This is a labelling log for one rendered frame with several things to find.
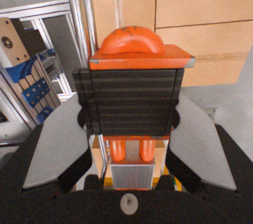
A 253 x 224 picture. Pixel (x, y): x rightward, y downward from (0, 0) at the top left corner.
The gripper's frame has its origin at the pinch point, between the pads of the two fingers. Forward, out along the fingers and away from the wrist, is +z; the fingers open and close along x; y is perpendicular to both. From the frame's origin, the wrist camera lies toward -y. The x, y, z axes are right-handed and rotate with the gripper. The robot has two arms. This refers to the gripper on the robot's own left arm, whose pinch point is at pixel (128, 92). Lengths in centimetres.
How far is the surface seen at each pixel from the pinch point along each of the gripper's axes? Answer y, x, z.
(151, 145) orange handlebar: 7.2, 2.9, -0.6
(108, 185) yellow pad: 45.2, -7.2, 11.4
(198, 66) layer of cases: 23, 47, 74
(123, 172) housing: 12.1, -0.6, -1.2
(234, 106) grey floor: 97, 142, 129
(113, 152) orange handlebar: 8.6, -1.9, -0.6
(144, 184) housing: 15.6, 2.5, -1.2
